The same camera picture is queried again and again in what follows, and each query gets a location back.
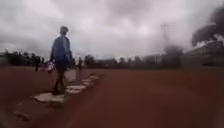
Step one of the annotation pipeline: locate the row of trees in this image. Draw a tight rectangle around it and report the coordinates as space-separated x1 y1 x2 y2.
0 44 185 70

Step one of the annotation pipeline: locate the person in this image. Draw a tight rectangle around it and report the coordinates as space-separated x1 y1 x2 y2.
33 55 42 73
46 25 77 95
76 56 84 74

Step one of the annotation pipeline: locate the row of pale flat stones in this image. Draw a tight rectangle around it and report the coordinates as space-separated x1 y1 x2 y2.
13 73 100 121

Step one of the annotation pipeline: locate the red dirt ground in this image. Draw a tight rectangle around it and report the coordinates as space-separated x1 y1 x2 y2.
0 67 224 128

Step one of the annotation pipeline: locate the building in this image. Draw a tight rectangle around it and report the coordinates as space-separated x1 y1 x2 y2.
181 40 224 69

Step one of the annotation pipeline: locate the large dark tree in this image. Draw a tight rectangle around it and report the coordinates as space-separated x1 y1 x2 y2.
191 4 224 48

